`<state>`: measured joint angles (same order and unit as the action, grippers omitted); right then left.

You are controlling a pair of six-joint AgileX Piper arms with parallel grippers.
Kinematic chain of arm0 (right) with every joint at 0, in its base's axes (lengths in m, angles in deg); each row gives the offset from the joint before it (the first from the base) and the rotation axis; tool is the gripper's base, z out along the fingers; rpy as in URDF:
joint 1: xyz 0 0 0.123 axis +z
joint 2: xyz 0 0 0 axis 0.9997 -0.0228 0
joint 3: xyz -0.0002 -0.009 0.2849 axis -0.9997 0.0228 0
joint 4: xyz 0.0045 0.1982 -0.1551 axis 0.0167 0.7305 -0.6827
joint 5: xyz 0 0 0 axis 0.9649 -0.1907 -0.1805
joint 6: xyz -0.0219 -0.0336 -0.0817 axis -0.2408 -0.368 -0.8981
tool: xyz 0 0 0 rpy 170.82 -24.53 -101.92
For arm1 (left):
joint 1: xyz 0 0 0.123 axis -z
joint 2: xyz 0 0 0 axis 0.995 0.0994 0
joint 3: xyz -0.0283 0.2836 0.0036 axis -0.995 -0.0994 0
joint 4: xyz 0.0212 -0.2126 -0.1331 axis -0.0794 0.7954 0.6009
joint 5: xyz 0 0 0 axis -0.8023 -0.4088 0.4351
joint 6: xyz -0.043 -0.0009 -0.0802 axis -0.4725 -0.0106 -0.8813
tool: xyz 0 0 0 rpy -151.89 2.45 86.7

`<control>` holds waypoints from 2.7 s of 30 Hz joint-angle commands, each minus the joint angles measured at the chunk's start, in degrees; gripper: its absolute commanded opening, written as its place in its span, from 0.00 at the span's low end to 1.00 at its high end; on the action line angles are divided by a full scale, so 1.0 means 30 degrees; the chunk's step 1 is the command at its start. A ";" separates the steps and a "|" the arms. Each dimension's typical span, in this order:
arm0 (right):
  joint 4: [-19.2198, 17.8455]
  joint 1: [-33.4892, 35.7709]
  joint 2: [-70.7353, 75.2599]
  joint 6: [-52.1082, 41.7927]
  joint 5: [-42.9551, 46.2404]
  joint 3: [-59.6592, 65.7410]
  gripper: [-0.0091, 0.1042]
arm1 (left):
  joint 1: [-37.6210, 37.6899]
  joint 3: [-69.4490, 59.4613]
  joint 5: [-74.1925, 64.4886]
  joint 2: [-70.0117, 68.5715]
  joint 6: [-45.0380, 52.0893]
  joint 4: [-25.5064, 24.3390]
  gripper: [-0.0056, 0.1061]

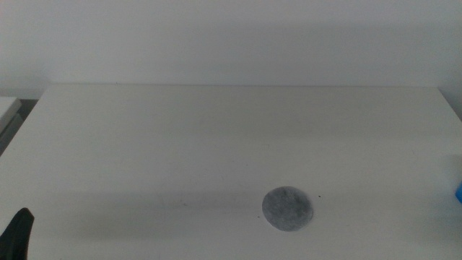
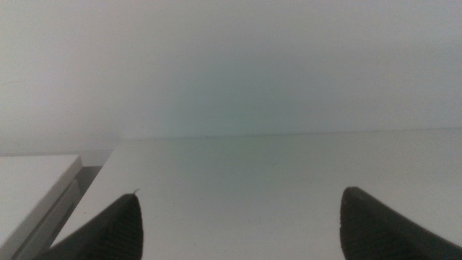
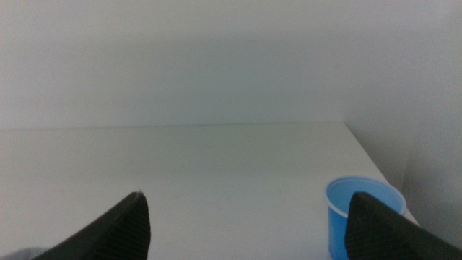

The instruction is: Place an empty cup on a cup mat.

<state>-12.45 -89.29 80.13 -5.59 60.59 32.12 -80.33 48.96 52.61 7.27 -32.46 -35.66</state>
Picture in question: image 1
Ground round grey cup mat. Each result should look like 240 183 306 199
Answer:
261 186 314 233

